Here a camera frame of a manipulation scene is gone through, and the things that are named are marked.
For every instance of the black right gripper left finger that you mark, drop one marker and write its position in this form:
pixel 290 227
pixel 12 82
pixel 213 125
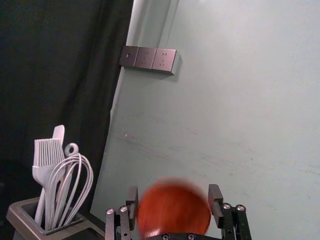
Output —
pixel 117 225

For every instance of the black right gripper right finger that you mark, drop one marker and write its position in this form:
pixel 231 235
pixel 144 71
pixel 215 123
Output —
pixel 232 222

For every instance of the round orange wooden bowl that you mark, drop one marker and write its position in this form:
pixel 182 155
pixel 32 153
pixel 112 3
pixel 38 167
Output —
pixel 172 207

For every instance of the pale grey silicone whisk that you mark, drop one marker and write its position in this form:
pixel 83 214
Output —
pixel 76 158

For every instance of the grey utensil holder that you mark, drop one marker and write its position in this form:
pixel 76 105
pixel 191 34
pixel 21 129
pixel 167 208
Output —
pixel 20 216

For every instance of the pale grey silicone brush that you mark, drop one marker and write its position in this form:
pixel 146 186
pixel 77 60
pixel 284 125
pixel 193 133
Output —
pixel 47 152

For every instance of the black curtain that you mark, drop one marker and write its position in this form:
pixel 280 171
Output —
pixel 57 70

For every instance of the dark wall socket panel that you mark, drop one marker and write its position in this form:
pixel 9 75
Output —
pixel 146 58

